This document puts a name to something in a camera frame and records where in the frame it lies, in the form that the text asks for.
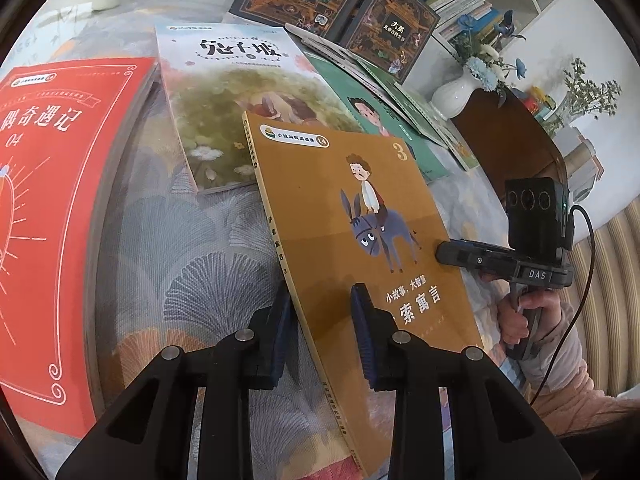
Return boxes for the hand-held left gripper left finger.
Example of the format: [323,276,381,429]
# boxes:
[55,287,301,480]

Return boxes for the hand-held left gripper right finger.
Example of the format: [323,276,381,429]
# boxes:
[350,282,588,480]

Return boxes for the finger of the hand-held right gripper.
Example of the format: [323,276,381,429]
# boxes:
[436,239,518,273]

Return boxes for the brown donkey book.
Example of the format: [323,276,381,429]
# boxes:
[241,110,486,478]

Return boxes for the teal book with child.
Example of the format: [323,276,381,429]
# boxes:
[305,50,451,182]

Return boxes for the red book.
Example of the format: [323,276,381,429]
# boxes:
[0,57,161,438]

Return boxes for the person's right forearm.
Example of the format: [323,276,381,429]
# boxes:
[515,305,588,393]

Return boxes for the person's right hand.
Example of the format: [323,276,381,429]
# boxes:
[496,287,568,356]

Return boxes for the brown wooden cabinet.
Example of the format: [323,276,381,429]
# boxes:
[450,87,571,202]

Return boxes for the beige striped sofa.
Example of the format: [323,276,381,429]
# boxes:
[565,205,640,401]

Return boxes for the light green book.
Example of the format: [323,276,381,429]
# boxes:
[439,120,482,171]

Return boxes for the colourful jars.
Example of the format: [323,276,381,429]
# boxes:
[522,87,557,117]

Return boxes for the glass vase with dried flowers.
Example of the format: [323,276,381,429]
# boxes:
[542,57,623,136]

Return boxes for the white ceramic vase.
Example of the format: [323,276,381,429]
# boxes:
[432,67,481,120]

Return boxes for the blue and white flowers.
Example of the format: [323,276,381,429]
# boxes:
[450,10,528,107]

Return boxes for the person's pink fleece robe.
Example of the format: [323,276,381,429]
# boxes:
[527,385,638,441]

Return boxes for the meadow illustrated book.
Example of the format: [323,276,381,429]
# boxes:
[155,22,361,195]

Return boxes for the white thin book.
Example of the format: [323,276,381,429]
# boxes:
[285,22,376,69]

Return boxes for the black camera cable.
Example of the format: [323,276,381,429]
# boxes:
[530,204,597,406]

